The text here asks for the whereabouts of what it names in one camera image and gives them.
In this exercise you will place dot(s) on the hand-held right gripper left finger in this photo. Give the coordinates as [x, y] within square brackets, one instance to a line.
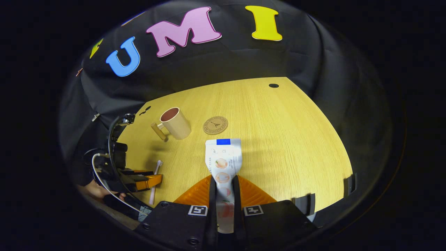
[213, 209]

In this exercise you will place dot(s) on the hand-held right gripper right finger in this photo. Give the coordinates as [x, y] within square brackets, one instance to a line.
[238, 209]

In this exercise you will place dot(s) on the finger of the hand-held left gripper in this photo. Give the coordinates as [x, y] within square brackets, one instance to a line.
[137, 172]
[150, 182]

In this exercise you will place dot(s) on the white toothbrush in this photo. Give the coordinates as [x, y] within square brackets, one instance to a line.
[155, 174]

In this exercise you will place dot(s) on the white toothpaste tube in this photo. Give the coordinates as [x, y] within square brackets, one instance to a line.
[223, 157]

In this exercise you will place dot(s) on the round cork coaster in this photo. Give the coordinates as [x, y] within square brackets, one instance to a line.
[215, 125]

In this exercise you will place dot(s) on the yellow wooden desktop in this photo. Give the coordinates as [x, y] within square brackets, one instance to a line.
[285, 139]

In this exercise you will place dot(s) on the white backdrop clip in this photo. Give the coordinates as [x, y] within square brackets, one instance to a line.
[95, 117]

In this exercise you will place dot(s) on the black desk edge clamp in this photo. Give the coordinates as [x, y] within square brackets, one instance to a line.
[303, 204]
[350, 184]

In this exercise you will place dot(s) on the copper backdrop clip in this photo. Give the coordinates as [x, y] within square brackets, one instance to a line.
[79, 72]

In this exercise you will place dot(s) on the black backdrop cloth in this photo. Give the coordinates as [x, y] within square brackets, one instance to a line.
[244, 59]

